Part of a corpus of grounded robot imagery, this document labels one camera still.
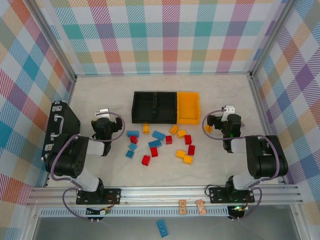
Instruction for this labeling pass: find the blue flat lego plate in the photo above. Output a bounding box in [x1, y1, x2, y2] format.
[156, 219, 169, 238]

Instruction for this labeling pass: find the black hard case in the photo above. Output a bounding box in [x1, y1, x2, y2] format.
[40, 100, 81, 162]

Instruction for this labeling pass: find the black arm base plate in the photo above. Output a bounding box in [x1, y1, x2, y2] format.
[208, 186, 256, 204]
[75, 187, 122, 206]

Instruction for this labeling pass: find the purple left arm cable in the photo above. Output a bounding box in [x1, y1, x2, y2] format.
[49, 111, 125, 222]

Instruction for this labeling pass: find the wide aluminium frame rail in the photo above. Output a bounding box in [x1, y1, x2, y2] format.
[26, 185, 304, 207]

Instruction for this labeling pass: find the aluminium frame post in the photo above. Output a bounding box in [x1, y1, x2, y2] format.
[29, 0, 78, 82]
[249, 0, 302, 78]

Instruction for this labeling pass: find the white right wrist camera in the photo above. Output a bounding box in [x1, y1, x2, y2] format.
[222, 104, 236, 118]

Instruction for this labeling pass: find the small wired power connector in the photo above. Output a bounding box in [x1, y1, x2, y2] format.
[86, 206, 111, 217]
[228, 205, 251, 216]

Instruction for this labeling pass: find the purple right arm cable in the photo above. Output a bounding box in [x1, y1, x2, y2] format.
[202, 108, 281, 222]

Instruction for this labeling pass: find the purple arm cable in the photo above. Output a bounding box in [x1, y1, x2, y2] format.
[202, 108, 281, 222]
[49, 111, 125, 222]

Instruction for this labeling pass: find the slotted grey cable duct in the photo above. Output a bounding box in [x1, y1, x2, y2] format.
[39, 208, 232, 218]

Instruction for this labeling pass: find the black plastic bin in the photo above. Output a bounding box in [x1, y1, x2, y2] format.
[155, 91, 179, 125]
[131, 91, 157, 125]

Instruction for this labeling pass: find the yellow plastic bin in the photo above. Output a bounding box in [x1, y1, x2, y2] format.
[176, 91, 201, 126]

